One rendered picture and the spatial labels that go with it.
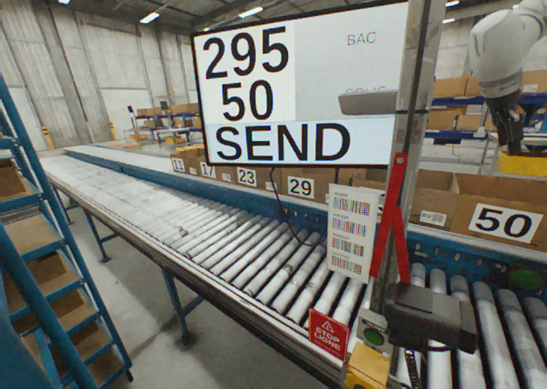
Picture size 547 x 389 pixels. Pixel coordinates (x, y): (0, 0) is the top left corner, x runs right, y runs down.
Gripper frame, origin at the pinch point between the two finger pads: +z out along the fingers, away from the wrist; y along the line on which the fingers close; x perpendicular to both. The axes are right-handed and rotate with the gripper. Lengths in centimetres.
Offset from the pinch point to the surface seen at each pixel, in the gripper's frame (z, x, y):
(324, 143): -49, -41, 38
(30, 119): -577, -1419, -597
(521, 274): 28.7, -12.3, 31.1
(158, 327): 13, -202, 58
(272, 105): -61, -48, 34
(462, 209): 13.2, -19.4, 13.1
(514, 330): 27, -21, 48
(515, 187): 31.4, 2.7, -6.8
